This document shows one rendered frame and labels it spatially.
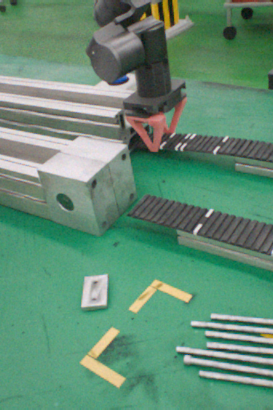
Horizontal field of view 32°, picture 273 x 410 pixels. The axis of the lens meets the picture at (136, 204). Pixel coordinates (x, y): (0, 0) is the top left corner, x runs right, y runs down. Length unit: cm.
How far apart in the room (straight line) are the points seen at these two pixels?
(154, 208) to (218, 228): 10
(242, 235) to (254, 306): 9
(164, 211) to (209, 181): 13
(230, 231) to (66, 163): 25
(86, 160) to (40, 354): 27
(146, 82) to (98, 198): 22
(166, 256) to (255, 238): 12
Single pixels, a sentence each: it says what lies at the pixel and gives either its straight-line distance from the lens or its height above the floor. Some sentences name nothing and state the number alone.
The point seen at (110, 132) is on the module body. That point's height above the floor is 83.
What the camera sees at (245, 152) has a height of 81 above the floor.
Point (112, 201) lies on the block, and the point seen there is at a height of 81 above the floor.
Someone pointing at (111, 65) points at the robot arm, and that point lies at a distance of 69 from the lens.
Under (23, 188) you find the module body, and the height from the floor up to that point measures 83.
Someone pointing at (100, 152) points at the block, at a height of 87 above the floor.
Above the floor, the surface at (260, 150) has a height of 81.
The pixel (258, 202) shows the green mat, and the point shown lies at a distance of 70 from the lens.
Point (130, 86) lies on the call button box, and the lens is 97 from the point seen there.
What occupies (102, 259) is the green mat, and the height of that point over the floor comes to 78.
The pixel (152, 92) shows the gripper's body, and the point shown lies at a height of 90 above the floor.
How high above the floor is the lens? 120
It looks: 36 degrees down
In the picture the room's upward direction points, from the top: 11 degrees counter-clockwise
